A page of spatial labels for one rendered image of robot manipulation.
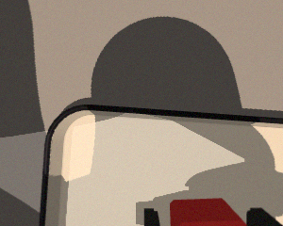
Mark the red block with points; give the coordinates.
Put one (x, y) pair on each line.
(203, 212)

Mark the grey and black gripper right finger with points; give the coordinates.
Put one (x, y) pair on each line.
(259, 217)

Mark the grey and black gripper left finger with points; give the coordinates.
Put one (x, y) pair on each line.
(151, 217)

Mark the white tray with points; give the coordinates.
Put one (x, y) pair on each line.
(102, 164)

